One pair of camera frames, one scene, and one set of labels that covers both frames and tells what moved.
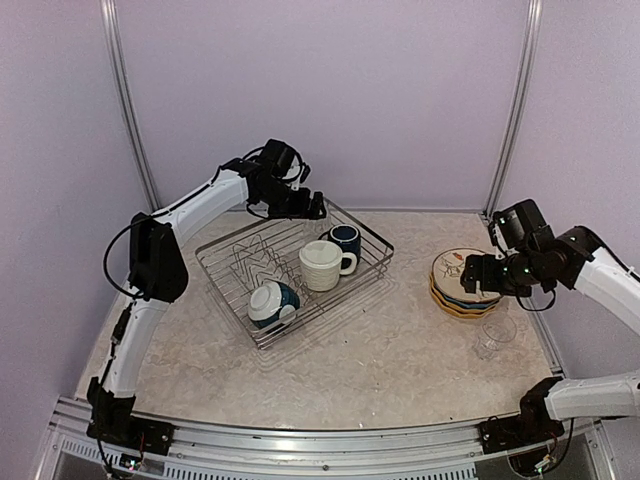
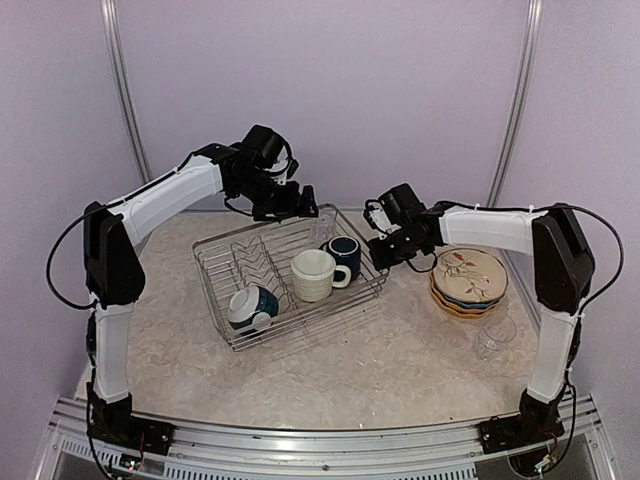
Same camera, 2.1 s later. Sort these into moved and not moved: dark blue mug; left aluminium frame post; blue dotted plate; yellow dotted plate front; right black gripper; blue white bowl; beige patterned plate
Moved: dark blue mug; right black gripper; blue white bowl
Not moved: beige patterned plate; left aluminium frame post; blue dotted plate; yellow dotted plate front
